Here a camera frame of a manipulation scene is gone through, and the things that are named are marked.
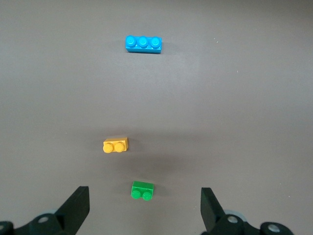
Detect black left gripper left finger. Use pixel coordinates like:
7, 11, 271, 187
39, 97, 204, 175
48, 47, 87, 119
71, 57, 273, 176
0, 186, 90, 235

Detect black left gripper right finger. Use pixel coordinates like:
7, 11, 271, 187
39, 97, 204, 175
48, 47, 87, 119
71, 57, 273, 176
200, 187, 295, 235

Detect green two-stud block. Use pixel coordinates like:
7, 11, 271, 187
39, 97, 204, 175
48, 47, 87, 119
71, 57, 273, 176
130, 180, 155, 201

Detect yellow two-stud block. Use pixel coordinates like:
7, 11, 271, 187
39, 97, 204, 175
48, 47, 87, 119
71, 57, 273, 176
102, 137, 130, 154

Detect blue three-stud block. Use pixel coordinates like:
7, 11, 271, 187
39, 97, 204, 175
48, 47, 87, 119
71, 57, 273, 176
125, 35, 163, 54

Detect brown table cover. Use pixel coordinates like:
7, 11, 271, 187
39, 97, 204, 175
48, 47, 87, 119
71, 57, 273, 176
0, 0, 313, 235

